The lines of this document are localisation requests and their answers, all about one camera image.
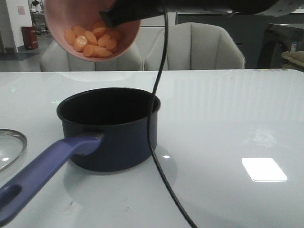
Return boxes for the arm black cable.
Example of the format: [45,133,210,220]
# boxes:
[146,0,199,228]

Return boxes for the orange ham slices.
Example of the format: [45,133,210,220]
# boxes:
[64,20,123,58]

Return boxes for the red bin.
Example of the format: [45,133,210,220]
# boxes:
[21,26,38,50]

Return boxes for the white cabinet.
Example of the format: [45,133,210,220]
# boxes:
[133,11,177,60]

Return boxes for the dark appliance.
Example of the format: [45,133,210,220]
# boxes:
[257,24,304,68]

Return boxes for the glass lid blue knob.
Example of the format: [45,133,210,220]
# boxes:
[0,129,28,171]

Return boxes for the right grey upholstered chair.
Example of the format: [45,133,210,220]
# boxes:
[144,22,246,71]

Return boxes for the dark grey counter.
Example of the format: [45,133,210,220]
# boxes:
[177,9,304,69]

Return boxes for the dark blue saucepan purple handle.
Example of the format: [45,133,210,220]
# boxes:
[0,87,161,226]

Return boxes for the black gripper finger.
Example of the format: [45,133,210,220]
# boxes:
[99,0,166,28]

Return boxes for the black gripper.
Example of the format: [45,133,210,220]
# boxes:
[166,0,304,17]

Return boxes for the grey upholstered chair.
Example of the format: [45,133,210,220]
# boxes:
[144,22,246,71]
[40,41,144,72]

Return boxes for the left grey upholstered chair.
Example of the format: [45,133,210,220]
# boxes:
[40,41,144,72]

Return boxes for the beige cushion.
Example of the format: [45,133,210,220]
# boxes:
[281,51,304,72]

